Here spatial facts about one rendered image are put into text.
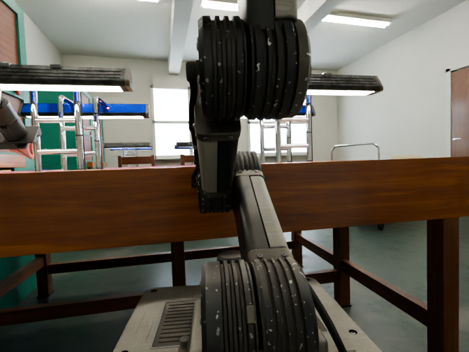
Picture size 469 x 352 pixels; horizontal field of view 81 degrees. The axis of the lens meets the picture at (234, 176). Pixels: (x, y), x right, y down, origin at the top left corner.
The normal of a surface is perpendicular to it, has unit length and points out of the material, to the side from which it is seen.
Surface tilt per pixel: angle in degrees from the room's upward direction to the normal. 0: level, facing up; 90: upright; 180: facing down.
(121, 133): 90
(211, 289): 37
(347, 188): 90
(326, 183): 90
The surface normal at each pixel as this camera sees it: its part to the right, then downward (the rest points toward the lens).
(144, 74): 0.26, 0.04
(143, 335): -0.04, -1.00
